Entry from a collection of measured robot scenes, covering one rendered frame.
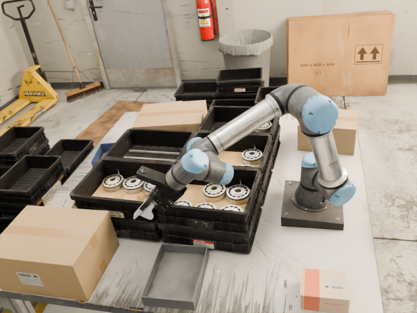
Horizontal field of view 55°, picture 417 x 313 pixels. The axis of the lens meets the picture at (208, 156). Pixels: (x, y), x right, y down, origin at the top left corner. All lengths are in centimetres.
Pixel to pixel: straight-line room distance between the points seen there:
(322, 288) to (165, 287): 58
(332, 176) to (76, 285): 104
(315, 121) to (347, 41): 321
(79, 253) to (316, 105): 99
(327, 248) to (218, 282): 47
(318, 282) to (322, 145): 48
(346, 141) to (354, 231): 59
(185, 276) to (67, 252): 46
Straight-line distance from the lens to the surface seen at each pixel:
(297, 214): 180
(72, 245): 164
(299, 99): 138
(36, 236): 175
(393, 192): 321
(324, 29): 448
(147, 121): 236
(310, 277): 152
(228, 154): 205
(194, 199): 179
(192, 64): 498
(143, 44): 507
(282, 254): 170
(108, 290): 170
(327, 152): 149
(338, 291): 150
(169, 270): 169
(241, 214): 153
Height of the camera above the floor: 194
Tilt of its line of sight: 33 degrees down
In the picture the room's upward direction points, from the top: 8 degrees counter-clockwise
